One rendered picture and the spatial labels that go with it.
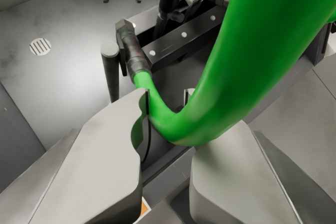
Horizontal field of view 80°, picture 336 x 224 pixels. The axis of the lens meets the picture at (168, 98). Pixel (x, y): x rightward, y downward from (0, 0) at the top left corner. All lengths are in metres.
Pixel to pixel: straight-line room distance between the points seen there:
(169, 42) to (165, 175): 0.25
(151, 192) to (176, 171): 0.06
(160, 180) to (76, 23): 0.43
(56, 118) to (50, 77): 0.10
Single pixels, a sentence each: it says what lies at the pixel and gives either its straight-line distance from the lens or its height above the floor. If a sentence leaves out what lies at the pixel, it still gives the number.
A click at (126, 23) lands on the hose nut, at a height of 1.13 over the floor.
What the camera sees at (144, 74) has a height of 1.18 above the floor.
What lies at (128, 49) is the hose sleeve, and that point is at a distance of 0.19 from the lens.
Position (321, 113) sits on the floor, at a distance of 2.11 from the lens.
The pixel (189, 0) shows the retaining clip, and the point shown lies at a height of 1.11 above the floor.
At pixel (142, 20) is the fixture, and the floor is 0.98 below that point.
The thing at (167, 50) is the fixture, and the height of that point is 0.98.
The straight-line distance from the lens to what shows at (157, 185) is 0.39.
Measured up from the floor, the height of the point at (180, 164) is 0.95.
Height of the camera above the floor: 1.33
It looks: 72 degrees down
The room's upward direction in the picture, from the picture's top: 48 degrees clockwise
